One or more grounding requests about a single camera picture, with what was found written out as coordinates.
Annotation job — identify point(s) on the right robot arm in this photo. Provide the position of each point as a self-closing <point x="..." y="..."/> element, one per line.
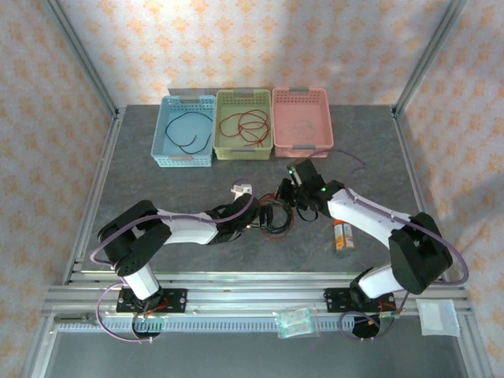
<point x="366" y="214"/>

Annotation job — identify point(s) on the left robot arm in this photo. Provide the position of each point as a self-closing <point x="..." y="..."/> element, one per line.
<point x="189" y="228"/>

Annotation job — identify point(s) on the orange and white tube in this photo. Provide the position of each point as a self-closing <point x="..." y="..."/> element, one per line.
<point x="344" y="236"/>

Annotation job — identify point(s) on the pink plastic basket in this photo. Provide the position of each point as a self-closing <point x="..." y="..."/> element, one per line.
<point x="301" y="110"/>

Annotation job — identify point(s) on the yellow-green plastic basket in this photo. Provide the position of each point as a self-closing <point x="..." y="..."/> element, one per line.
<point x="230" y="138"/>

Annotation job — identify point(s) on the blue plastic basket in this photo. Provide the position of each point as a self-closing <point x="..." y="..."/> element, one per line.
<point x="183" y="138"/>

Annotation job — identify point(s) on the clear plastic bag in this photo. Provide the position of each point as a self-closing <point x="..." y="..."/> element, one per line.
<point x="295" y="323"/>

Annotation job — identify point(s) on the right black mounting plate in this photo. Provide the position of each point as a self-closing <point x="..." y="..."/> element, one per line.
<point x="334" y="301"/>

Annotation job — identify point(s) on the black mounting plate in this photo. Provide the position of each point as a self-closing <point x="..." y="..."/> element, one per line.
<point x="334" y="301"/>
<point x="175" y="301"/>

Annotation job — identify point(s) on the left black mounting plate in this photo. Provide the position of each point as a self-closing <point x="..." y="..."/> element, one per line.
<point x="175" y="301"/>

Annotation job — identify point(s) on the white plastic pouch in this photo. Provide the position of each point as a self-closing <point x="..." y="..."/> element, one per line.
<point x="437" y="319"/>

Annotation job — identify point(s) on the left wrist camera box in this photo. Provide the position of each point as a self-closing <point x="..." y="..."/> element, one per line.
<point x="241" y="190"/>

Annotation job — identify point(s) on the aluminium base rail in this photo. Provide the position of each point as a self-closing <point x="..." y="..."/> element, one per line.
<point x="252" y="293"/>

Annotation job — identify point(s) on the aluminium side rail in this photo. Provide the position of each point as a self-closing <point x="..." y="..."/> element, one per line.
<point x="100" y="177"/>

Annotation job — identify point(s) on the aluminium frame post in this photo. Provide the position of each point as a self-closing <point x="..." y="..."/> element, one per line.
<point x="429" y="55"/>
<point x="82" y="55"/>

